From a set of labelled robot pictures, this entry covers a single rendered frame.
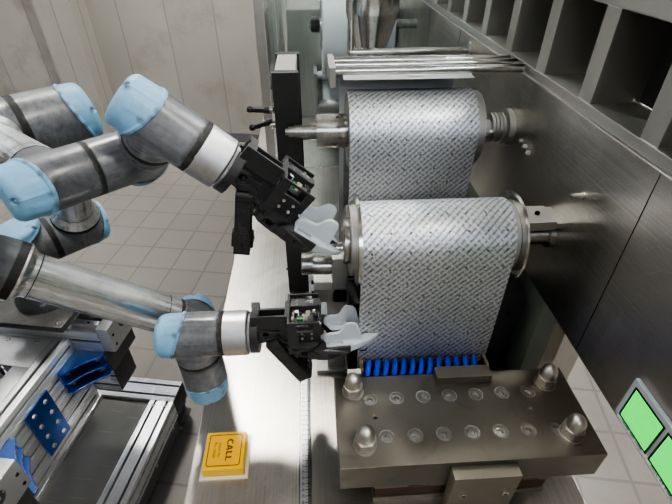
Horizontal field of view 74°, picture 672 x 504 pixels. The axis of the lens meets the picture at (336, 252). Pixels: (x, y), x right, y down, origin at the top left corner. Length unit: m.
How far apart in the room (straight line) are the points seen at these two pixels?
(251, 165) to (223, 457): 0.51
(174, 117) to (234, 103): 3.65
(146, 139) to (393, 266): 0.38
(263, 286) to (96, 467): 0.93
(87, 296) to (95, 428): 1.11
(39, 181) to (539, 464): 0.79
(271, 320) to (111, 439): 1.22
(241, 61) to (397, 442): 3.67
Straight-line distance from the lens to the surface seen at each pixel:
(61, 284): 0.85
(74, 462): 1.87
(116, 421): 1.90
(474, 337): 0.84
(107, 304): 0.86
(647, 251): 0.64
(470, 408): 0.80
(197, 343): 0.76
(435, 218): 0.69
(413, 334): 0.80
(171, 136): 0.60
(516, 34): 1.01
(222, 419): 0.94
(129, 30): 4.43
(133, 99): 0.60
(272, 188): 0.62
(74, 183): 0.66
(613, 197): 0.69
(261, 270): 1.23
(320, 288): 0.80
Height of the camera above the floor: 1.67
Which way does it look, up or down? 37 degrees down
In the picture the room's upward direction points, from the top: straight up
